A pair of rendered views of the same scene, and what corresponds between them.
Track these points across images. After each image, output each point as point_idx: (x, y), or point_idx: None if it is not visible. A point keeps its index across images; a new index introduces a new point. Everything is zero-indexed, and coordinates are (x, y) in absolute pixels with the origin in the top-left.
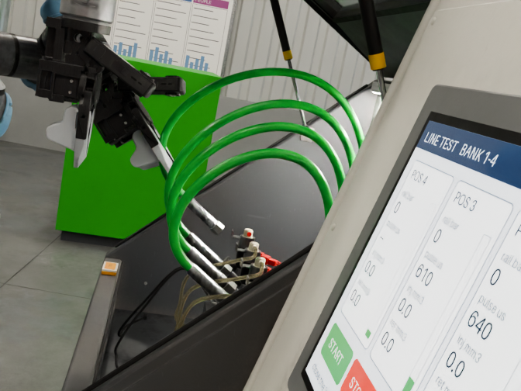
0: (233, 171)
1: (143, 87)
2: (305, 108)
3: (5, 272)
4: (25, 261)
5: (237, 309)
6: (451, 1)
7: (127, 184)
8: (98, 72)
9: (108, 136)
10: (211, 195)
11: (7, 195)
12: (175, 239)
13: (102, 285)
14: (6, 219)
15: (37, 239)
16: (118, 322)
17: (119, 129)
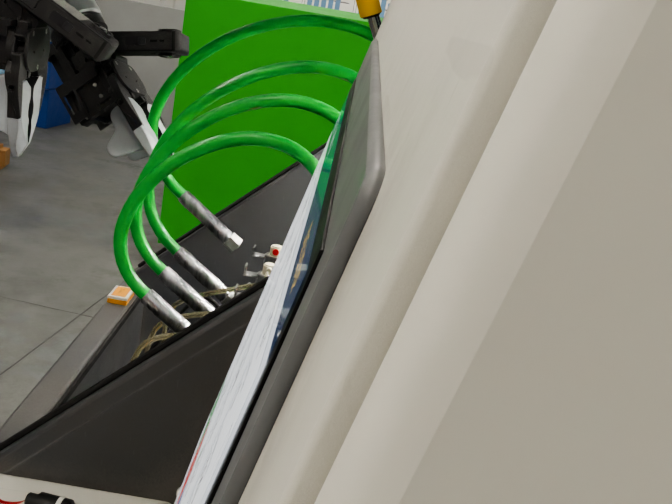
0: (298, 164)
1: (93, 46)
2: (334, 73)
3: (83, 299)
4: (113, 284)
5: (180, 352)
6: None
7: (255, 180)
8: (34, 27)
9: (77, 115)
10: (265, 196)
11: (103, 194)
12: (121, 255)
13: (102, 317)
14: (97, 227)
15: (134, 255)
16: None
17: (93, 104)
